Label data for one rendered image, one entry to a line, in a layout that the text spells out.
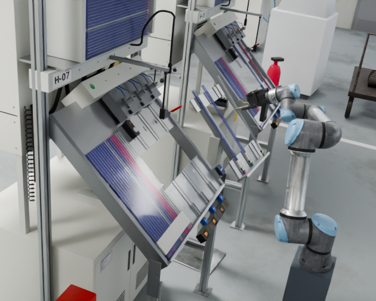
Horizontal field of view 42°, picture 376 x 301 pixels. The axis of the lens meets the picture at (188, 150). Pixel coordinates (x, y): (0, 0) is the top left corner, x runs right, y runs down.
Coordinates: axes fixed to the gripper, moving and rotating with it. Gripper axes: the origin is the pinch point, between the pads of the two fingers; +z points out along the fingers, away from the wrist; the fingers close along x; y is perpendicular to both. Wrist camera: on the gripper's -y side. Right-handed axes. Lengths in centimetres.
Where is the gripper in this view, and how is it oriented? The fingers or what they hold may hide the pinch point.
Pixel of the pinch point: (238, 109)
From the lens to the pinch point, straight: 272.2
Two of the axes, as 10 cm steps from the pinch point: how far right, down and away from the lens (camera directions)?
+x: -4.6, 3.5, -8.1
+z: -8.2, 1.7, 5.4
